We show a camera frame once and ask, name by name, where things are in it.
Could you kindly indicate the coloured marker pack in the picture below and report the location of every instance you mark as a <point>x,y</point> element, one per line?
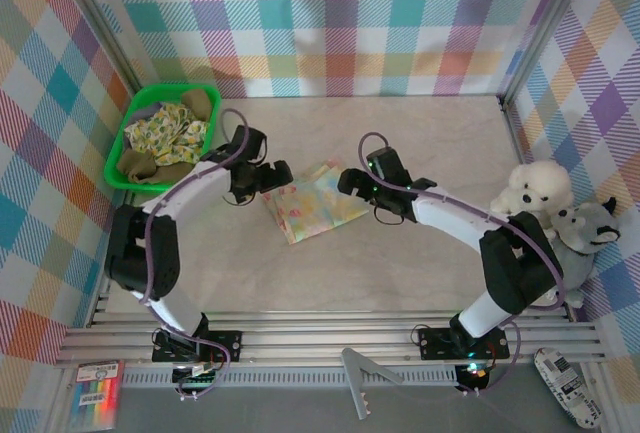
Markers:
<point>97,393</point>

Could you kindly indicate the lemon print skirt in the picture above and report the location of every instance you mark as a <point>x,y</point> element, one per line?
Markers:
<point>160,128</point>

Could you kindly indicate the white plush dog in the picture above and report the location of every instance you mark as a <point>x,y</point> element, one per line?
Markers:
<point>540,183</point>

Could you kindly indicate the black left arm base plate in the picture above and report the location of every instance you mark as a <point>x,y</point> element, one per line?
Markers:
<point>230,343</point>

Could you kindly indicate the grey triangular bracket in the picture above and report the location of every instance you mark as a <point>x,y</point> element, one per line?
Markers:
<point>352,378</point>

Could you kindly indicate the aluminium rail frame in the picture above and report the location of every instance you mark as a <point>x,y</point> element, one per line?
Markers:
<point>325,338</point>

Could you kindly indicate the grey purple skirt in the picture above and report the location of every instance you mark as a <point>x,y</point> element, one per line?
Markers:
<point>150,109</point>

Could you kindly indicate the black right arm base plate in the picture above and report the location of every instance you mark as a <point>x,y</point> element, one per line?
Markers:
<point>435,343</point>

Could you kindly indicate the white printed pouch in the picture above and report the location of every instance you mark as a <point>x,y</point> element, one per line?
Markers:
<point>565,388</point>

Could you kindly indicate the olive skirt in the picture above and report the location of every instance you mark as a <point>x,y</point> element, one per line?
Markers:
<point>137,165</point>

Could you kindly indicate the grey plush husky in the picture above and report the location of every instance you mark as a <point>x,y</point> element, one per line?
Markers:
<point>587,253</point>

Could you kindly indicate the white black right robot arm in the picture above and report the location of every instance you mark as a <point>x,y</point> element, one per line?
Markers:
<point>450,223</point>

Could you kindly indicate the green plastic basket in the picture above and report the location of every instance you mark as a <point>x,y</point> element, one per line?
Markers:
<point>115,160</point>

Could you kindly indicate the aluminium frame post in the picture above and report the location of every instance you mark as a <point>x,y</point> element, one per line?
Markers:
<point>547,18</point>
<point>101,18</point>

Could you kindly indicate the pastel floral skirt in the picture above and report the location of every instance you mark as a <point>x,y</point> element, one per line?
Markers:
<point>315,208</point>

